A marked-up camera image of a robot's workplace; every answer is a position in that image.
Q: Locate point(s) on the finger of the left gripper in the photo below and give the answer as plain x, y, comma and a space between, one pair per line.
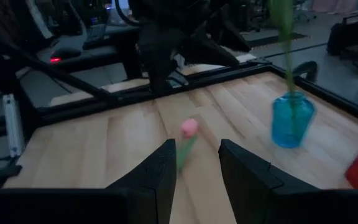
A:
207, 54
233, 31

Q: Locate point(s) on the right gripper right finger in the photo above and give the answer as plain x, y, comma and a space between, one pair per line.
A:
247, 186

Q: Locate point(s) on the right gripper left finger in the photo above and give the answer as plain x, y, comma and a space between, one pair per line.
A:
151, 186

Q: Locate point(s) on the dark red tulip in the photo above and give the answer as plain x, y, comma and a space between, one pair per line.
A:
283, 18

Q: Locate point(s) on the pink tulip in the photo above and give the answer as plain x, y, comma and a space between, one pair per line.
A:
189, 127

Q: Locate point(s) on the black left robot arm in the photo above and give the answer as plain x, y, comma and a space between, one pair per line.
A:
160, 56

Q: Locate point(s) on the blue glass vase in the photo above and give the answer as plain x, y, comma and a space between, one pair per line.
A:
291, 124

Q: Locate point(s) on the dark grey desk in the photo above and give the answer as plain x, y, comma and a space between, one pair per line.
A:
104, 56

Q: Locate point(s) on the black keyboard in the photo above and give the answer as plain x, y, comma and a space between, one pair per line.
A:
95, 34

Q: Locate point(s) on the black equipment case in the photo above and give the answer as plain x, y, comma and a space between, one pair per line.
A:
350, 37

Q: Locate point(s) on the black computer mouse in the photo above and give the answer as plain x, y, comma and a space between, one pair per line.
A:
65, 54

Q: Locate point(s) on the black aluminium table frame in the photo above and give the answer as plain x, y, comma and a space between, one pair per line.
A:
228, 77

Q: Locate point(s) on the black frame foot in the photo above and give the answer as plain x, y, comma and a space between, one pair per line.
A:
2, 177

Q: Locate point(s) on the silver aluminium frame post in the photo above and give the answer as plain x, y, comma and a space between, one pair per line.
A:
12, 124

